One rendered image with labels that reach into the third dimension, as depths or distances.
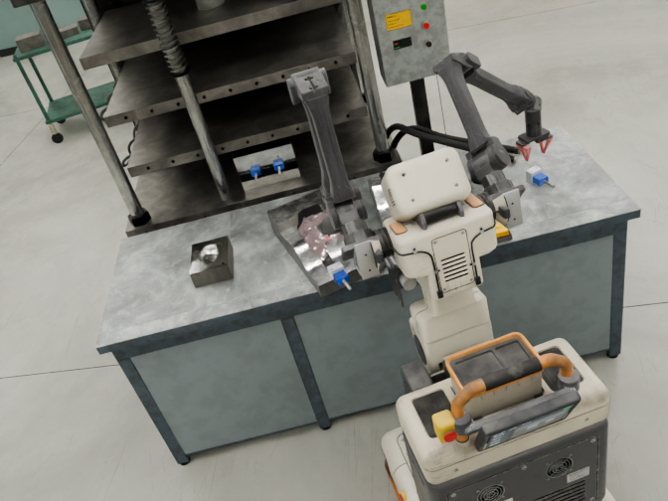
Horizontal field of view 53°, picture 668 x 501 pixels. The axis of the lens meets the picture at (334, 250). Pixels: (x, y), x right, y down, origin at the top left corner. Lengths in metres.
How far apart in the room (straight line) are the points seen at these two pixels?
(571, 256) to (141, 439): 2.05
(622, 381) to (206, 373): 1.70
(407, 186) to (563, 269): 1.05
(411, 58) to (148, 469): 2.13
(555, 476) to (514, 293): 0.82
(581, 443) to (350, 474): 1.10
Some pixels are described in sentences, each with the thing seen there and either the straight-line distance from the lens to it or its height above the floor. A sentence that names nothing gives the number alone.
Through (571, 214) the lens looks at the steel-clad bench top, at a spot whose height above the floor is 0.80.
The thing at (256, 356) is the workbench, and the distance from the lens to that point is 2.62.
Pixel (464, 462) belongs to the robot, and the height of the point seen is 0.75.
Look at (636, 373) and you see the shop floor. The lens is 3.07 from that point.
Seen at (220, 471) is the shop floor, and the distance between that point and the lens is 3.01.
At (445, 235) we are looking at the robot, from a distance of 1.80.
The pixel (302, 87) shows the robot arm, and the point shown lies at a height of 1.61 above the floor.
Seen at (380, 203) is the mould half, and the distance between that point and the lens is 2.56.
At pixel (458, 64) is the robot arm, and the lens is 2.18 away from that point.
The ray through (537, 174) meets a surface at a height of 0.84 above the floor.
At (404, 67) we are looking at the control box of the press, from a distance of 3.03.
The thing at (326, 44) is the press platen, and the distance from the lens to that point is 3.07.
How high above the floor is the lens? 2.28
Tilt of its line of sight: 36 degrees down
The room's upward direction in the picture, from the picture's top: 15 degrees counter-clockwise
